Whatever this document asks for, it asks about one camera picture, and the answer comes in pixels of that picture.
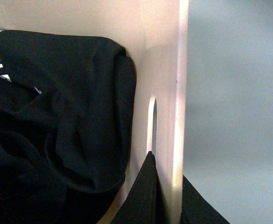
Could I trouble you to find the black printed garment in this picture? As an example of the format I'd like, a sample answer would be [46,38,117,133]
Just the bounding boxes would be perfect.
[0,29,136,224]

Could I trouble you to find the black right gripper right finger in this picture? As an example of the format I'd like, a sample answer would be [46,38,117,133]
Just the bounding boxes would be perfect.
[180,176,229,224]

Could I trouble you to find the beige laundry hamper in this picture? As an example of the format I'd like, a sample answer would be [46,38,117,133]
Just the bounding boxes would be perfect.
[0,0,189,224]

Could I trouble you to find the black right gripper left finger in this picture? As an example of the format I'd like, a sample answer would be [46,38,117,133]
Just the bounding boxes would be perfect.
[111,151,170,224]

